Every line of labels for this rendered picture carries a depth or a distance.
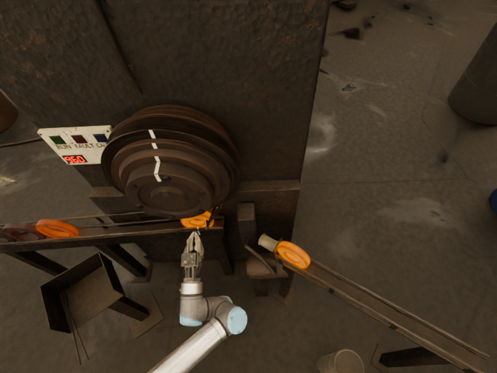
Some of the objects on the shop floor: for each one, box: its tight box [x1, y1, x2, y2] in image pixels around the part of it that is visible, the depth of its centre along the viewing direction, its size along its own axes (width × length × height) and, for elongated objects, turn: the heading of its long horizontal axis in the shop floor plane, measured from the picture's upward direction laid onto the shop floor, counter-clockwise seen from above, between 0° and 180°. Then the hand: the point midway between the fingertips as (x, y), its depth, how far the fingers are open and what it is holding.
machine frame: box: [0, 0, 331, 262], centre depth 141 cm, size 73×108×176 cm
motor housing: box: [246, 252, 288, 297], centre depth 158 cm, size 13×22×54 cm, turn 93°
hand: (194, 234), depth 123 cm, fingers closed
